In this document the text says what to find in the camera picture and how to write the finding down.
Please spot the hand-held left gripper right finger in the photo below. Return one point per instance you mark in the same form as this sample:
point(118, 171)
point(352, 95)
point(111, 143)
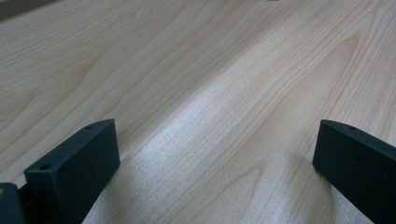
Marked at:
point(358, 165)

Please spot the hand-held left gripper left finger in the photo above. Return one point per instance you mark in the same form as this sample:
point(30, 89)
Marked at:
point(71, 174)

